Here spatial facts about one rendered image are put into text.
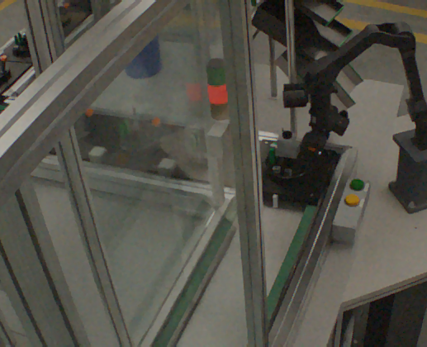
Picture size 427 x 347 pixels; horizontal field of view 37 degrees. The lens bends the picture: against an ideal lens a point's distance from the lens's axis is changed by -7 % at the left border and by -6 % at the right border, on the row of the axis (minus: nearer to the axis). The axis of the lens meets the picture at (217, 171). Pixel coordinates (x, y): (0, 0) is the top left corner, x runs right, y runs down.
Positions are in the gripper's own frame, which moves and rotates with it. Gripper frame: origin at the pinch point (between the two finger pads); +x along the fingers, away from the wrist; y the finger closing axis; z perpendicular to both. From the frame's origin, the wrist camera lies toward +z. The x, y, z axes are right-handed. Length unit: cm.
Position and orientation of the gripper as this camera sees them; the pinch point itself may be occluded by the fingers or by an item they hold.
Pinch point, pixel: (320, 140)
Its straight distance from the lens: 189.3
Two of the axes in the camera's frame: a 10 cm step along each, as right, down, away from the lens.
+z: 9.3, 1.7, -3.3
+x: 0.8, 7.8, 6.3
